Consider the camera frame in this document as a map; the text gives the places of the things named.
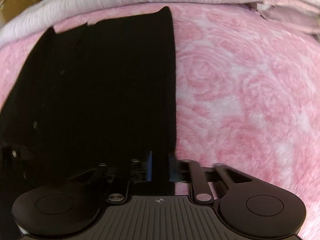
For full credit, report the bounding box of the black knit buttoned garment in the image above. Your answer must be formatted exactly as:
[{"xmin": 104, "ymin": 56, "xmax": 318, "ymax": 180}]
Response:
[{"xmin": 1, "ymin": 7, "xmax": 176, "ymax": 198}]

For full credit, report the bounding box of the pink floral plush blanket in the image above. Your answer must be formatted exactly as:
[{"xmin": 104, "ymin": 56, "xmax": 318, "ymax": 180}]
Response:
[{"xmin": 1, "ymin": 3, "xmax": 319, "ymax": 239}]

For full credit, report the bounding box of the pink pillow stack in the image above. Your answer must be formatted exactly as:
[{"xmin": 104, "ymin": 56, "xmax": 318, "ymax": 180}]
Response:
[{"xmin": 248, "ymin": 0, "xmax": 319, "ymax": 35}]

